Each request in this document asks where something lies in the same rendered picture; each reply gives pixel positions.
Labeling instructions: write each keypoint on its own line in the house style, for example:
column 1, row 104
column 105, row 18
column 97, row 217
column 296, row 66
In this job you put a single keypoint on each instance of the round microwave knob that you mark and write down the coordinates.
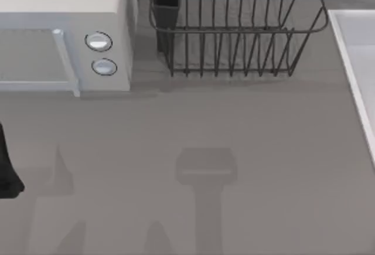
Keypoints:
column 104, row 67
column 98, row 41

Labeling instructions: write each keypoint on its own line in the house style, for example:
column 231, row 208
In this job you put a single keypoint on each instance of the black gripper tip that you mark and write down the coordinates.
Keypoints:
column 7, row 173

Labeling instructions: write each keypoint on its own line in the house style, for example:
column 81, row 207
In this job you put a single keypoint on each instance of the black cutlery holder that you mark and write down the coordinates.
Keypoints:
column 165, row 0

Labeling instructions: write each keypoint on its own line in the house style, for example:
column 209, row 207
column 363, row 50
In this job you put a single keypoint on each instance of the microwave oven door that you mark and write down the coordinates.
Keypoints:
column 32, row 58

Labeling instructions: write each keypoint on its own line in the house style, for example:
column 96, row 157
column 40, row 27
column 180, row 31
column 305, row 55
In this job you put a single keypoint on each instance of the pale microwave oven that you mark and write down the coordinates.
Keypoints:
column 88, row 0

